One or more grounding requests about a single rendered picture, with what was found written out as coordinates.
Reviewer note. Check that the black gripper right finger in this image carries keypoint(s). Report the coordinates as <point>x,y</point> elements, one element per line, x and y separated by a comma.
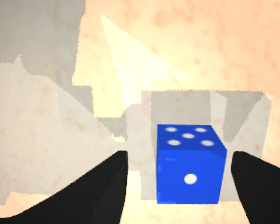
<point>258,185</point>

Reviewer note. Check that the blue die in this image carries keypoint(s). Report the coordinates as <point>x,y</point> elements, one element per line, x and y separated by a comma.
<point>190,160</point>

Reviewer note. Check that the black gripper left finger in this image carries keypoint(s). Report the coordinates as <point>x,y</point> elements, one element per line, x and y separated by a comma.
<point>98,197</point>

